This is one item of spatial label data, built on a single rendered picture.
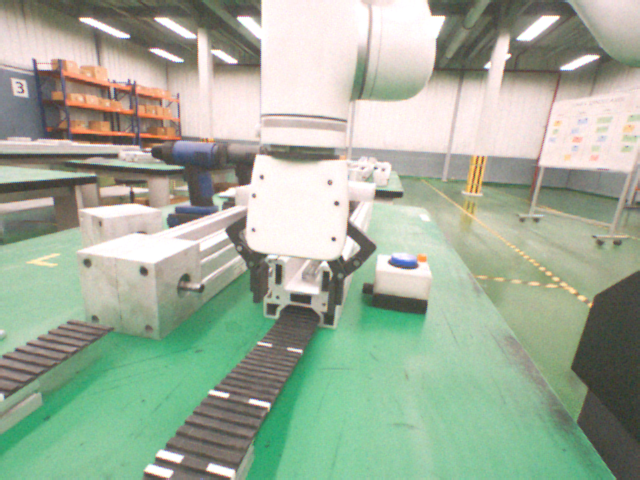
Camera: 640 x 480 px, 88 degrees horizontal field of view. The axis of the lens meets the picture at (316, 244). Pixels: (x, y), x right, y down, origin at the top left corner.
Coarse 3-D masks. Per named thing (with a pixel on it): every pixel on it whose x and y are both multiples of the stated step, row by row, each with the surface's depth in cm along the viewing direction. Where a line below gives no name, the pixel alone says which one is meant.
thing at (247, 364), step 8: (248, 360) 32; (240, 368) 31; (248, 368) 30; (256, 368) 30; (264, 368) 31; (272, 368) 31; (280, 368) 31; (288, 368) 31; (280, 376) 30; (288, 376) 30
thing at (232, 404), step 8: (216, 392) 26; (208, 400) 25; (216, 400) 25; (224, 400) 26; (232, 400) 25; (240, 400) 25; (248, 400) 25; (256, 400) 26; (216, 408) 25; (224, 408) 24; (232, 408) 24; (240, 408) 24; (248, 408) 25; (256, 408) 25; (264, 408) 25; (248, 416) 24; (256, 416) 24; (264, 416) 24
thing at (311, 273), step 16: (368, 208) 89; (368, 224) 101; (352, 240) 53; (272, 256) 43; (272, 272) 44; (288, 272) 44; (304, 272) 46; (320, 272) 41; (272, 288) 43; (288, 288) 43; (304, 288) 43; (320, 288) 42; (272, 304) 46; (288, 304) 47; (304, 304) 43; (320, 304) 42; (320, 320) 43; (336, 320) 42
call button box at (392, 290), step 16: (384, 256) 54; (384, 272) 48; (400, 272) 47; (416, 272) 48; (368, 288) 52; (384, 288) 48; (400, 288) 48; (416, 288) 47; (384, 304) 49; (400, 304) 48; (416, 304) 48
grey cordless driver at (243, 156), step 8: (224, 144) 98; (232, 144) 98; (232, 152) 96; (240, 152) 96; (248, 152) 96; (256, 152) 96; (264, 152) 97; (232, 160) 98; (240, 160) 97; (248, 160) 97; (240, 168) 99; (248, 168) 99; (240, 176) 100; (248, 176) 99; (240, 184) 101; (248, 184) 100; (232, 200) 100; (224, 208) 100
